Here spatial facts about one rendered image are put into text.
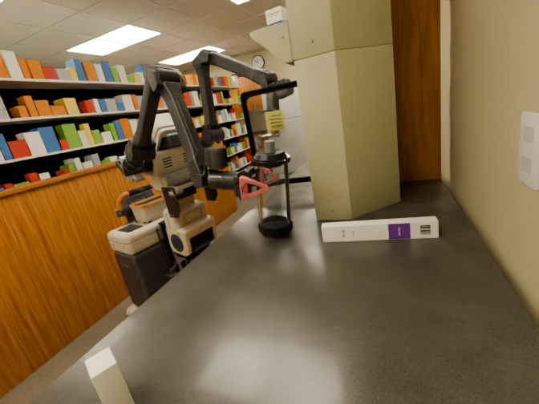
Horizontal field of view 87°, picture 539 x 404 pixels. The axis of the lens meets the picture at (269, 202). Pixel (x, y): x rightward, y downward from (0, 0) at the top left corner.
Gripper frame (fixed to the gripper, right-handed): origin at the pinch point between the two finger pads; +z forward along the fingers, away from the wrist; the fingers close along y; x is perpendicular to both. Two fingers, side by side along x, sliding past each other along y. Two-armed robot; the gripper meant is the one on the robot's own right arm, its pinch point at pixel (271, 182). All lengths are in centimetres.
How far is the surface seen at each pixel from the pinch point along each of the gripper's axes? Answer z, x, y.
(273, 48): -1.0, -34.6, 11.9
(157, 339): -6.6, 15.5, -43.7
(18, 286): -179, 77, 2
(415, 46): 37, -33, 49
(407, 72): 35, -25, 49
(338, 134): 17.0, -11.1, 11.1
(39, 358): -172, 127, -7
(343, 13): 17.4, -40.5, 15.3
